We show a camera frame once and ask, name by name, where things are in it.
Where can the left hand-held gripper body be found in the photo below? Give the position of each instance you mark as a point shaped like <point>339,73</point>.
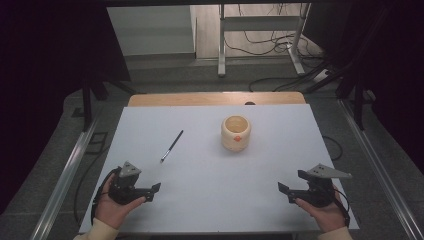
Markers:
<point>124,190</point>

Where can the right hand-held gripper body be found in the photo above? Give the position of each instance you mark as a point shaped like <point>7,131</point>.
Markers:
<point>319,191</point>

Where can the black pen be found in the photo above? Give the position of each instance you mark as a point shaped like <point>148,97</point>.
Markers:
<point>172,146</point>

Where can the cream round pen holder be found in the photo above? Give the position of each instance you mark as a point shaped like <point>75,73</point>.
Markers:
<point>235,143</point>

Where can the person's left hand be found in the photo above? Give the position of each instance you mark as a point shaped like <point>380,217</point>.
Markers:
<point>110,211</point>

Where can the person's right hand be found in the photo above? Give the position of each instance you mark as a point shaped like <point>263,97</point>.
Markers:
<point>328,216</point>

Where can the white table mat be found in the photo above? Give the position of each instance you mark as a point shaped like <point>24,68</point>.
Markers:
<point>206,186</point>

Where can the black metal stand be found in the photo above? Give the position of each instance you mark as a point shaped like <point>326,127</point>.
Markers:
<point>87,100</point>
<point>358,100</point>

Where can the white power strip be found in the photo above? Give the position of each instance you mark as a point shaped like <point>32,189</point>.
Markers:
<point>321,75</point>

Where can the dark curtain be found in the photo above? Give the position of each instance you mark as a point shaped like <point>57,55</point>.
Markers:
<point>393,66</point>
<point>40,83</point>

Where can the black floor bracket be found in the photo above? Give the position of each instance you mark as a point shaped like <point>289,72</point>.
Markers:
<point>96,142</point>

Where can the metal floor rail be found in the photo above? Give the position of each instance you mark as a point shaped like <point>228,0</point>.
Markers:
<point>66,180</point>
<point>380,166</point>

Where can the white desk frame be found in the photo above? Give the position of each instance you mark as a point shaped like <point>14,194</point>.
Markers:
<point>221,43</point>

